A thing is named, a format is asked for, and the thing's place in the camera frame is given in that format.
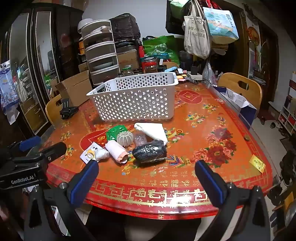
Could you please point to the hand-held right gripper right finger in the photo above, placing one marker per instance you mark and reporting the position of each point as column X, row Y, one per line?
column 210, row 183

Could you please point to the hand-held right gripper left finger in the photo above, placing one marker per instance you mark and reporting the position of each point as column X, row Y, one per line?
column 84, row 183

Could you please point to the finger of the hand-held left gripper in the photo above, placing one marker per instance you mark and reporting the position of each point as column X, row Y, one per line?
column 53, row 150
column 30, row 142

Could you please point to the white packet with cartoon label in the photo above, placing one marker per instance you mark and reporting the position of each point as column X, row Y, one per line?
column 101, row 154

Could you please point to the pink white sock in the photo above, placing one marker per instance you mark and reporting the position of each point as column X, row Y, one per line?
column 115, row 150

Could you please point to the green packet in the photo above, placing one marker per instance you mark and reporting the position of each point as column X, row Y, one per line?
column 112, row 133

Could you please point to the white ribbed soft ball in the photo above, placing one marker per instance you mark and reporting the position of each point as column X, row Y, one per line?
column 124, row 138

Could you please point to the black patterned pouch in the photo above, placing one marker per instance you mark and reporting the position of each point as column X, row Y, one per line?
column 148, row 151

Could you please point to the clear plastic bag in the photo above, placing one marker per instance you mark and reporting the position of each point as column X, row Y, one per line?
column 210, row 74
column 140, row 139

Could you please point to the white cloth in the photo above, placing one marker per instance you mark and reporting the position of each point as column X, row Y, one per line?
column 152, row 131

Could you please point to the white perforated plastic basket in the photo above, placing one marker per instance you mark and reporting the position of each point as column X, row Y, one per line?
column 138, row 102

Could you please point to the wooden chair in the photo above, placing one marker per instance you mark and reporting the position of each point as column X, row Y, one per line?
column 252, row 92
column 52, row 111

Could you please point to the black clamp stand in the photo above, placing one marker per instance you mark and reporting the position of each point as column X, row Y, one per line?
column 67, row 111

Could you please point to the yellow card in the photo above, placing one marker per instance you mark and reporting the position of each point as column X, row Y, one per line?
column 257, row 163

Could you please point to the blue white plastic bag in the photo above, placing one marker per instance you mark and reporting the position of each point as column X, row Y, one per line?
column 7, row 88

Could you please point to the open cardboard box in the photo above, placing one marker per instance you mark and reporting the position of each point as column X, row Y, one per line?
column 76, row 88

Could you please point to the blue paper bag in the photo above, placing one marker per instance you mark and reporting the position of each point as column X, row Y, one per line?
column 247, row 111

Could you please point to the dark mirrored wardrobe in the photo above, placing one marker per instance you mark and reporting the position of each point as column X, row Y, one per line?
column 62, row 46

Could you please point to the white shelf unit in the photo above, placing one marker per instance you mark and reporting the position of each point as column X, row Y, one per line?
column 288, row 115

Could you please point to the white power strip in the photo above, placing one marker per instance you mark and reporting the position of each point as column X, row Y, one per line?
column 194, row 76

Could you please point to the green lid glass jar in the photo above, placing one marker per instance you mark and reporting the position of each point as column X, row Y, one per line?
column 127, row 70

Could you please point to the plastic drawer tower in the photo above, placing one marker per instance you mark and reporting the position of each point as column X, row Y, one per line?
column 101, row 51

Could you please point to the closed cardboard box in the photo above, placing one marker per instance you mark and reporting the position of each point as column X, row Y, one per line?
column 127, row 58

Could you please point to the red lid glass jar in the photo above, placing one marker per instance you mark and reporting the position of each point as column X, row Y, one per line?
column 150, row 67

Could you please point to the black wrapped bundle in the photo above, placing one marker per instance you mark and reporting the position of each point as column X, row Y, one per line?
column 124, row 27

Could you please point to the green shopping bag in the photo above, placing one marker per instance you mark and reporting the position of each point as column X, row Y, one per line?
column 161, row 46

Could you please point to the beige canvas tote bag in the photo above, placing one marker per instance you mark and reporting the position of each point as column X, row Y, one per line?
column 196, row 34

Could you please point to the blue printed tote bag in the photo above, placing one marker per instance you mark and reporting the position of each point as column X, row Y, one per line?
column 219, row 25

